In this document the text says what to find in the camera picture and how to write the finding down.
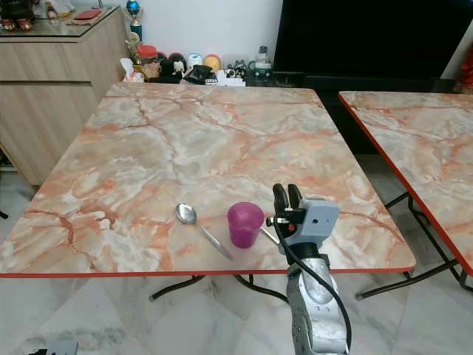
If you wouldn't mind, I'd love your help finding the silver metal utensil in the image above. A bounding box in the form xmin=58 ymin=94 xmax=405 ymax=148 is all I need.
xmin=261 ymin=227 xmax=282 ymax=246

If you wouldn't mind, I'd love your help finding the purple plastic cup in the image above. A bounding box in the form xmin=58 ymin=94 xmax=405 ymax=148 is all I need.
xmin=227 ymin=201 xmax=266 ymax=250

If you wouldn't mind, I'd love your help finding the large marble-pattern folding table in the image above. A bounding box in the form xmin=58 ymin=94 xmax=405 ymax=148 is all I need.
xmin=0 ymin=81 xmax=417 ymax=304

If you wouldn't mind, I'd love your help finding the silver metal spoon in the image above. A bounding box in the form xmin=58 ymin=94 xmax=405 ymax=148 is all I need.
xmin=175 ymin=203 xmax=236 ymax=261

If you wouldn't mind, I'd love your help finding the clear bottle with green band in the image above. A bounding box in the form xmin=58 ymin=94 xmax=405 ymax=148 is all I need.
xmin=253 ymin=46 xmax=273 ymax=79

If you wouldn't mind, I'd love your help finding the marble-pattern side folding table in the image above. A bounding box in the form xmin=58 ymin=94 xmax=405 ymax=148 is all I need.
xmin=338 ymin=90 xmax=473 ymax=300

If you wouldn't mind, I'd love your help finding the black cap-shaped object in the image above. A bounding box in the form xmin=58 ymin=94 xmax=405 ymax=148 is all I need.
xmin=186 ymin=64 xmax=219 ymax=85

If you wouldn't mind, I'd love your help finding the orange round toy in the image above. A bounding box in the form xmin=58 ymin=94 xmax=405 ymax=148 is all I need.
xmin=204 ymin=53 xmax=222 ymax=72

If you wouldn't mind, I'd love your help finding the black plush toy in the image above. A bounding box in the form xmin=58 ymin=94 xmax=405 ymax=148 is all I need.
xmin=158 ymin=52 xmax=188 ymax=81

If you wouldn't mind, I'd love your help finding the black television screen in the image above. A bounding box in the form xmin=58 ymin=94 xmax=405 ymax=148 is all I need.
xmin=273 ymin=0 xmax=473 ymax=79

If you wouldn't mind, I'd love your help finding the glass jar with red lid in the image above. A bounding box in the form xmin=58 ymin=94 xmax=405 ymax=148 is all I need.
xmin=137 ymin=44 xmax=160 ymax=79

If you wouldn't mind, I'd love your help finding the white small figurine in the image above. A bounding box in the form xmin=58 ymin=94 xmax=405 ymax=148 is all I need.
xmin=120 ymin=58 xmax=145 ymax=81

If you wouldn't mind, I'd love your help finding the light wooden cabinet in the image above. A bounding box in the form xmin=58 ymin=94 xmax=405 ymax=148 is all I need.
xmin=0 ymin=6 xmax=131 ymax=186

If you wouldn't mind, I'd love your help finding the blue and gold trophy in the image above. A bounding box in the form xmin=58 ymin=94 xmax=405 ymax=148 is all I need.
xmin=125 ymin=0 xmax=143 ymax=42

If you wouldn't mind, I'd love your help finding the dark figurine ornament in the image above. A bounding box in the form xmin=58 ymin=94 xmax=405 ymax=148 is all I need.
xmin=0 ymin=0 xmax=36 ymax=21

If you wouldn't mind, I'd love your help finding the red flat case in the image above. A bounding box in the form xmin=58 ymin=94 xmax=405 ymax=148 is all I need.
xmin=73 ymin=8 xmax=103 ymax=21

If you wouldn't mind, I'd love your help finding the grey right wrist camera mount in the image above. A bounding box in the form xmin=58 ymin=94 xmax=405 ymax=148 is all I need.
xmin=299 ymin=197 xmax=341 ymax=246

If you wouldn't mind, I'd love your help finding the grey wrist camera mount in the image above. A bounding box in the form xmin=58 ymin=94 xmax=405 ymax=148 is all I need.
xmin=30 ymin=339 xmax=79 ymax=355
xmin=299 ymin=197 xmax=341 ymax=246

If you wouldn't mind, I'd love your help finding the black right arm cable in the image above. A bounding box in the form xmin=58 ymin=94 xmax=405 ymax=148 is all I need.
xmin=276 ymin=229 xmax=353 ymax=348

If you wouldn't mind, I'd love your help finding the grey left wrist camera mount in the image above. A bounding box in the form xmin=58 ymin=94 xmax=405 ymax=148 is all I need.
xmin=30 ymin=339 xmax=79 ymax=355

